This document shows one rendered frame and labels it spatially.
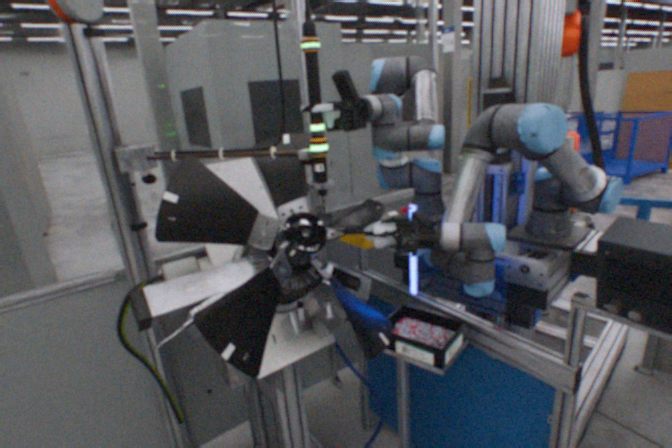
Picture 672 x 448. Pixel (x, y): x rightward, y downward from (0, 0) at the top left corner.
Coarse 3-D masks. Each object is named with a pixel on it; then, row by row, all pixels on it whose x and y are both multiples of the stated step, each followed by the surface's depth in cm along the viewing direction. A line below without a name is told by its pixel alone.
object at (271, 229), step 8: (264, 216) 103; (256, 224) 103; (264, 224) 103; (272, 224) 104; (256, 232) 104; (272, 232) 105; (248, 240) 104; (256, 240) 105; (264, 240) 105; (272, 240) 105; (264, 248) 106
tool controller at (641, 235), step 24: (600, 240) 82; (624, 240) 79; (648, 240) 77; (600, 264) 84; (624, 264) 79; (648, 264) 76; (600, 288) 87; (624, 288) 82; (648, 288) 78; (624, 312) 85; (648, 312) 81
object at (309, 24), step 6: (306, 12) 94; (306, 18) 94; (306, 24) 94; (312, 24) 94; (306, 30) 94; (312, 30) 94; (306, 36) 98; (318, 162) 104; (324, 162) 105; (318, 168) 105; (324, 168) 105; (318, 174) 105; (324, 174) 106; (318, 180) 106; (324, 180) 106; (324, 192) 107
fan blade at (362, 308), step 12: (336, 288) 101; (348, 300) 102; (360, 300) 111; (348, 312) 98; (360, 312) 102; (372, 312) 110; (360, 324) 98; (372, 324) 103; (384, 324) 109; (360, 336) 95; (372, 336) 99; (384, 336) 104; (372, 348) 96; (384, 348) 100
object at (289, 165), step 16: (256, 144) 121; (288, 144) 119; (304, 144) 118; (256, 160) 120; (272, 160) 118; (288, 160) 116; (272, 176) 116; (288, 176) 114; (304, 176) 113; (272, 192) 115; (288, 192) 113; (304, 192) 111
